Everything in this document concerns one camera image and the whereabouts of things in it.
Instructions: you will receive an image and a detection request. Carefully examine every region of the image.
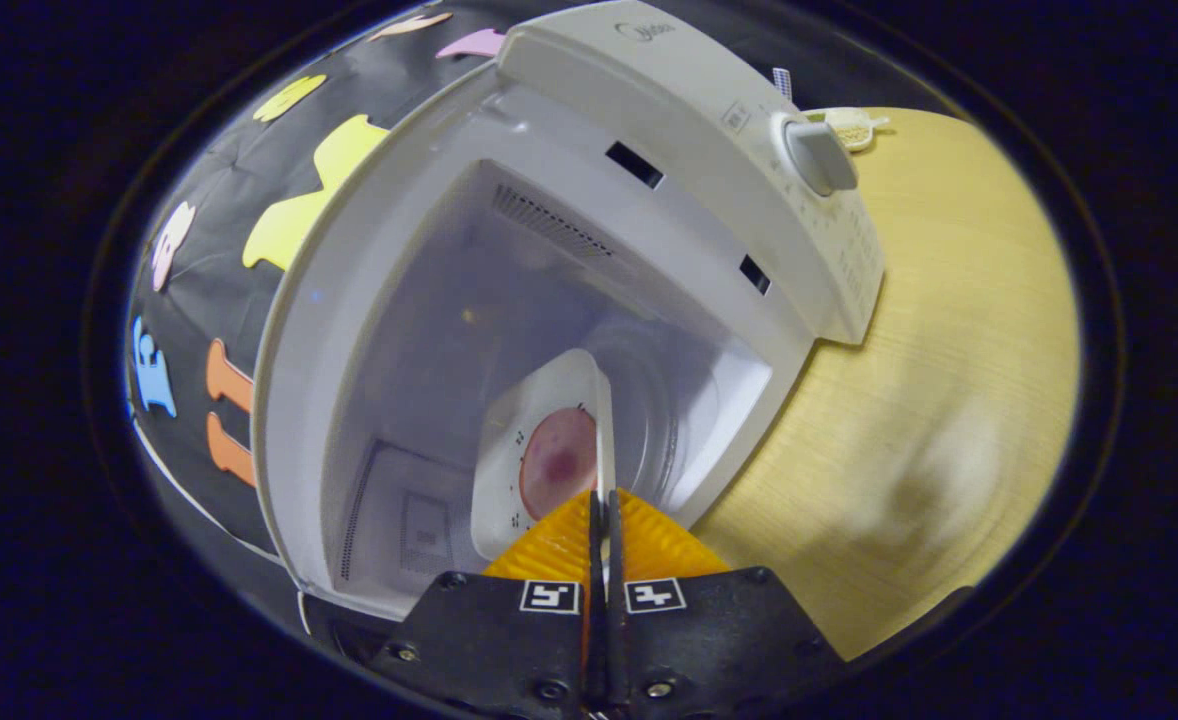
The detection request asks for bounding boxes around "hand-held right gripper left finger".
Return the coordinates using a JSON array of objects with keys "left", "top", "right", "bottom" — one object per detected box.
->
[{"left": 369, "top": 488, "right": 610, "bottom": 719}]

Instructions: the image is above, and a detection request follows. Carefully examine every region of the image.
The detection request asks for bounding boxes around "white compartment tray of grains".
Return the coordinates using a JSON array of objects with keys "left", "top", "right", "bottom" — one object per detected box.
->
[{"left": 807, "top": 106, "right": 890, "bottom": 153}]

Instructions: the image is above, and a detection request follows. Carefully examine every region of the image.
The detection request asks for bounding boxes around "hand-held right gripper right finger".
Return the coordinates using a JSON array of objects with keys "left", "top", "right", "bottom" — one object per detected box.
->
[{"left": 607, "top": 488, "right": 845, "bottom": 719}]

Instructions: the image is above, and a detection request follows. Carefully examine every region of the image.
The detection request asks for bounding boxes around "white microwave oven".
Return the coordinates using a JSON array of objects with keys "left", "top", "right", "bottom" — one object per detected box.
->
[{"left": 252, "top": 0, "right": 887, "bottom": 626}]

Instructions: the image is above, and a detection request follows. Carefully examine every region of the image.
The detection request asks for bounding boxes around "white square plate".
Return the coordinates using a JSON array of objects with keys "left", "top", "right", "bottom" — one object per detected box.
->
[{"left": 470, "top": 348, "right": 618, "bottom": 561}]

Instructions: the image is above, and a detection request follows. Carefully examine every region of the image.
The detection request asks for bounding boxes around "pink ham slice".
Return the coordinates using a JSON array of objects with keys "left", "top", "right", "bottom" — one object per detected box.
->
[{"left": 519, "top": 407, "right": 600, "bottom": 521}]

